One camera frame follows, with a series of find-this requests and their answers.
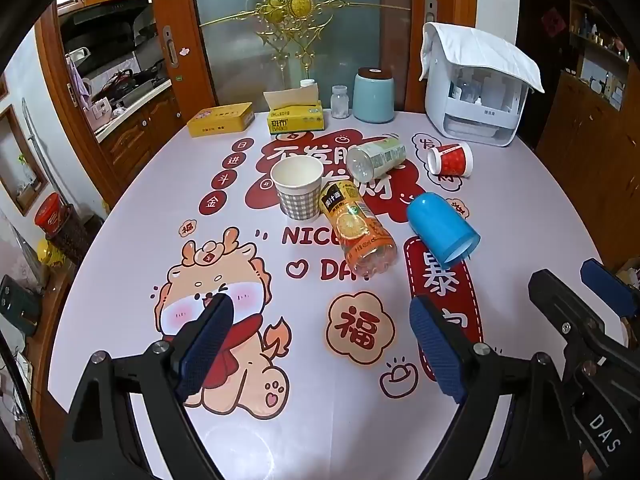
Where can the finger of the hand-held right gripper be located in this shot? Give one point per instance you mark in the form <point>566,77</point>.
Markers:
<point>607,285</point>
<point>560,302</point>

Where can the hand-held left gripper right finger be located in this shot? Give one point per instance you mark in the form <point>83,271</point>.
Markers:
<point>436,352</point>

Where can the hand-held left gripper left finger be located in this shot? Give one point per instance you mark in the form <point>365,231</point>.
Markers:
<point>206,347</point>

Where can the blue plastic cup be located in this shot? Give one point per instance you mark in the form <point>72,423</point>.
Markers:
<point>435,222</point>

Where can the gingham paper cup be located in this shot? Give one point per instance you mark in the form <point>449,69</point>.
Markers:
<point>297,200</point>

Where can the red paper cup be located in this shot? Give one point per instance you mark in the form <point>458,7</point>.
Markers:
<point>455,159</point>

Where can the orange juice bottle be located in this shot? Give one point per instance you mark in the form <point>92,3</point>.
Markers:
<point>356,230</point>

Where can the dark woven basket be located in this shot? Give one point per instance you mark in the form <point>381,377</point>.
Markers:
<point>77,232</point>

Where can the wooden shelf cabinet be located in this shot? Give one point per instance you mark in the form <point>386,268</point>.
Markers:
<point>590,110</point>

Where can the dark green box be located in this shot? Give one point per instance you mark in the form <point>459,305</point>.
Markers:
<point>17,305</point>

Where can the clear bottle green label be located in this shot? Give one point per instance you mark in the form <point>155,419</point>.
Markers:
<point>380,156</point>

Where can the red bucket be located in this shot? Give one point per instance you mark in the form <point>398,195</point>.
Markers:
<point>50,212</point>

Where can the white water dispenser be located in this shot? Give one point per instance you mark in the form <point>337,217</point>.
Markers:
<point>470,110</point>

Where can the yellow tin box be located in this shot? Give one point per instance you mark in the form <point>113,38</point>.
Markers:
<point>220,119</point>

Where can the wooden kitchen counter cabinet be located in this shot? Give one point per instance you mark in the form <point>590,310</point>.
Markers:
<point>135,127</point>

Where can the yellow tissue box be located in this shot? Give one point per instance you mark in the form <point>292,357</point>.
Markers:
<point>295,120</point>

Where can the light blue canister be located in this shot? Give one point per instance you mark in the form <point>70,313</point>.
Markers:
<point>374,97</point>

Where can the small glass jar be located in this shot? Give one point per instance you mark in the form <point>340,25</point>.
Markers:
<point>340,104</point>

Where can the white cloth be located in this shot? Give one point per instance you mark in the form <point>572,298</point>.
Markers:
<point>480,47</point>

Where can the black wok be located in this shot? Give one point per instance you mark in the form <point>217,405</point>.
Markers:
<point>132,77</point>

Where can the range hood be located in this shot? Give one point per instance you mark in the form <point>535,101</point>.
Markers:
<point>107,22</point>

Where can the gold door ornament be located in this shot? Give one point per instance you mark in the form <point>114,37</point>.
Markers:
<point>292,5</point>

